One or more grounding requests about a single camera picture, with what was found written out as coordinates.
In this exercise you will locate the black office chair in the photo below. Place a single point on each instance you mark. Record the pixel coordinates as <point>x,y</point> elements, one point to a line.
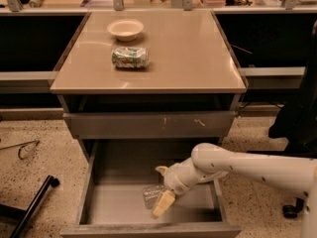
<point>296,121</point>

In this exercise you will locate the white paper bowl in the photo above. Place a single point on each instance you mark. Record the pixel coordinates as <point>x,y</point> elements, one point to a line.
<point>125,30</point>

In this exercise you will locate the open middle drawer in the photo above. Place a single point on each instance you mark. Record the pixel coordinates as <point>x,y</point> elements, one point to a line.
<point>113,206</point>

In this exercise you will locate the metal wire tool on floor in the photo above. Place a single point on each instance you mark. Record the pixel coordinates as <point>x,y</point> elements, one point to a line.
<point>23,149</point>

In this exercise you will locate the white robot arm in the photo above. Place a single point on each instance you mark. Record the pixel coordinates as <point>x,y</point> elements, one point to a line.
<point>207,162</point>

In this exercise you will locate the long back workbench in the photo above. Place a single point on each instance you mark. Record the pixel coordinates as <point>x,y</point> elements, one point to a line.
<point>271,44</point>

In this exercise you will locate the clear plastic water bottle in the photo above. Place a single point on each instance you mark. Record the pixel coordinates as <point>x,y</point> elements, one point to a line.
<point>151,194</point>

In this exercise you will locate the black chair base leg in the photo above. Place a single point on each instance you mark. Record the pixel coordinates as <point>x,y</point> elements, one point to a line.
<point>22,216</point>

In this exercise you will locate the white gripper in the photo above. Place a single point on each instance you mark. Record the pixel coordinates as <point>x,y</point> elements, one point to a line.
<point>172,178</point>

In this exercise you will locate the crushed green white can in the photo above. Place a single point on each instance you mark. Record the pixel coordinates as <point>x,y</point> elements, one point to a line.
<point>130,57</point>

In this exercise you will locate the grey drawer cabinet with counter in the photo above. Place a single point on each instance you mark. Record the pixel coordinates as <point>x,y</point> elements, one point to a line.
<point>187,55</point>

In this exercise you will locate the closed grey top drawer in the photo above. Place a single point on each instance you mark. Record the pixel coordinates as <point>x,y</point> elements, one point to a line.
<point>149,125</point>

